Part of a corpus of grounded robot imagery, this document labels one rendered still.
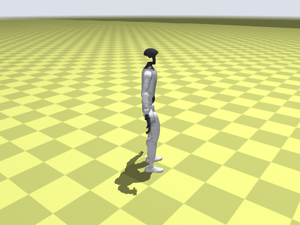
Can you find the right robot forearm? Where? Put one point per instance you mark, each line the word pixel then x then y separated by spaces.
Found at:
pixel 145 104

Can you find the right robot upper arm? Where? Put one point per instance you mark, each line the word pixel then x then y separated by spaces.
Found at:
pixel 147 76

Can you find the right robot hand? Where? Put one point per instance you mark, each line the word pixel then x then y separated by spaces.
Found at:
pixel 148 123

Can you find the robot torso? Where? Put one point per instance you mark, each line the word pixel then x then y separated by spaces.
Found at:
pixel 152 87

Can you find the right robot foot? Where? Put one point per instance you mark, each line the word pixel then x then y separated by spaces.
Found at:
pixel 154 169

